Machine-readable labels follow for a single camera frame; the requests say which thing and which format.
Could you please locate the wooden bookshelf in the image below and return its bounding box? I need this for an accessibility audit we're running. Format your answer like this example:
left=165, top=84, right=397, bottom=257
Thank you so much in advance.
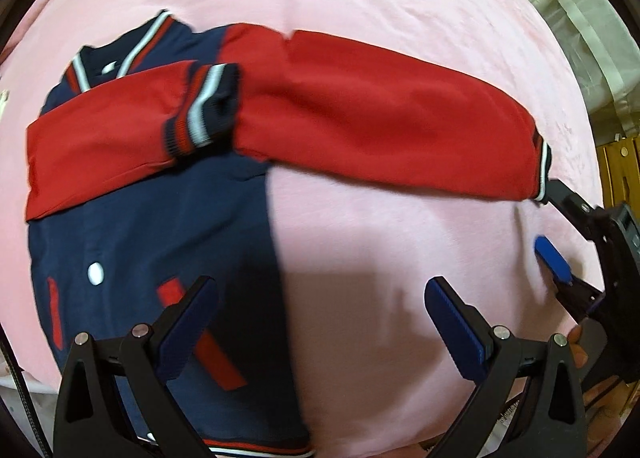
left=597, top=135, right=640, bottom=211

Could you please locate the person's right hand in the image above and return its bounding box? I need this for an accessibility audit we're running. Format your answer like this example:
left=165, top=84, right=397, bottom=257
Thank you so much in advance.
left=569, top=324, right=633, bottom=441

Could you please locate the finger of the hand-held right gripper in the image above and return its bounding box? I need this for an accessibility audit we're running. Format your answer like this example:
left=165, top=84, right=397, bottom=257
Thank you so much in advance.
left=534, top=236, right=603, bottom=323
left=542, top=179, right=608, bottom=239

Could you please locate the navy and red varsity jacket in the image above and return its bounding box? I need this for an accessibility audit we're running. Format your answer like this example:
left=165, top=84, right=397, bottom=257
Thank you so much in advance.
left=22, top=10, right=553, bottom=446

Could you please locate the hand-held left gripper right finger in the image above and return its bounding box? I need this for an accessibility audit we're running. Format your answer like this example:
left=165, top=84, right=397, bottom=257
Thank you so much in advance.
left=424, top=277, right=588, bottom=458

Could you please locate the black cable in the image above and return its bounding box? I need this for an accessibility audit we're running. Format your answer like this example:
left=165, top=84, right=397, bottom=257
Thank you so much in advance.
left=0, top=328, right=53, bottom=458

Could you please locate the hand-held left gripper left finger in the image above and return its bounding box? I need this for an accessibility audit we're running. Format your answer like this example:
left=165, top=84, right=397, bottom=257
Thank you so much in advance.
left=52, top=276, right=221, bottom=458

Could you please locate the white lace cover cloth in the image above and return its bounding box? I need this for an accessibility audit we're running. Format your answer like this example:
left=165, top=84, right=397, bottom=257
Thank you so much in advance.
left=472, top=0, right=640, bottom=149

